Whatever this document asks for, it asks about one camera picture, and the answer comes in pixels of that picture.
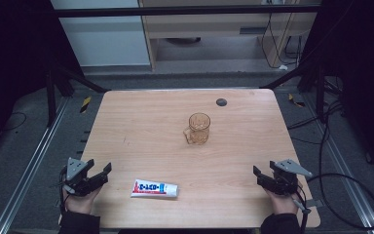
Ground white toothpaste tube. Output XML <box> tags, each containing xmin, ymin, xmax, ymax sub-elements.
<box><xmin>130</xmin><ymin>178</ymin><xmax>180</xmax><ymax>199</ymax></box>

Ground light wooden desk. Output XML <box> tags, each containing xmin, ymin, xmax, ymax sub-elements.
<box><xmin>137</xmin><ymin>0</ymin><xmax>323</xmax><ymax>71</ymax></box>

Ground black metal crossbar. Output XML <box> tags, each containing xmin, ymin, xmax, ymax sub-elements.
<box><xmin>53</xmin><ymin>4</ymin><xmax>323</xmax><ymax>19</ymax></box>

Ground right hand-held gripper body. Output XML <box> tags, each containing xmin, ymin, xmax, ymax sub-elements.
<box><xmin>267</xmin><ymin>158</ymin><xmax>314</xmax><ymax>196</ymax></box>

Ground grey metal bracket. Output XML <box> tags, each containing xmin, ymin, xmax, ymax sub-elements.
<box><xmin>292</xmin><ymin>198</ymin><xmax>324</xmax><ymax>215</ymax></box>

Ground white cabinet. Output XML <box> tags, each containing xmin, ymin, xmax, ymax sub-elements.
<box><xmin>50</xmin><ymin>0</ymin><xmax>152</xmax><ymax>68</ymax></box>

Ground yellow black tape strip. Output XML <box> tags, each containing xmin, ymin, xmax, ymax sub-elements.
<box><xmin>287</xmin><ymin>93</ymin><xmax>306</xmax><ymax>108</ymax></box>
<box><xmin>79</xmin><ymin>96</ymin><xmax>93</xmax><ymax>114</ymax></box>

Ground clear glass mug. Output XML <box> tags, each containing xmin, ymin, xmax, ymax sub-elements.
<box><xmin>182</xmin><ymin>111</ymin><xmax>212</xmax><ymax>146</ymax></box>

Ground black metal stand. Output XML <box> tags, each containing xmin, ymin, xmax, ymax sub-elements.
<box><xmin>260</xmin><ymin>59</ymin><xmax>328</xmax><ymax>125</ymax></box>
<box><xmin>44</xmin><ymin>59</ymin><xmax>109</xmax><ymax>129</ymax></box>

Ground black floor cable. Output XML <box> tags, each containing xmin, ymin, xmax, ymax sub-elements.
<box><xmin>286</xmin><ymin>100</ymin><xmax>344</xmax><ymax>209</ymax></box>
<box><xmin>0</xmin><ymin>111</ymin><xmax>27</xmax><ymax>133</ymax></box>

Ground aluminium floor rail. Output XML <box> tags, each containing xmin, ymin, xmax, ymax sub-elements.
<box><xmin>0</xmin><ymin>97</ymin><xmax>71</xmax><ymax>234</ymax></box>
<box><xmin>303</xmin><ymin>94</ymin><xmax>374</xmax><ymax>234</ymax></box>

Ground black hanging cables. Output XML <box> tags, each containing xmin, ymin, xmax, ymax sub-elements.
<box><xmin>260</xmin><ymin>12</ymin><xmax>304</xmax><ymax>70</ymax></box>

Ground person's left hand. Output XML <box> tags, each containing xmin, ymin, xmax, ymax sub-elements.
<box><xmin>62</xmin><ymin>185</ymin><xmax>104</xmax><ymax>215</ymax></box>

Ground person's right hand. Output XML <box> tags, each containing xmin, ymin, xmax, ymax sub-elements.
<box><xmin>264</xmin><ymin>186</ymin><xmax>302</xmax><ymax>215</ymax></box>

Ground black curtain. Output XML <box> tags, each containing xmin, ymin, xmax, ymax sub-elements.
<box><xmin>300</xmin><ymin>0</ymin><xmax>374</xmax><ymax>178</ymax></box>
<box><xmin>0</xmin><ymin>0</ymin><xmax>83</xmax><ymax>159</ymax></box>

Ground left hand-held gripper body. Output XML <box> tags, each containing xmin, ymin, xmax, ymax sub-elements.
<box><xmin>60</xmin><ymin>157</ymin><xmax>108</xmax><ymax>198</ymax></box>

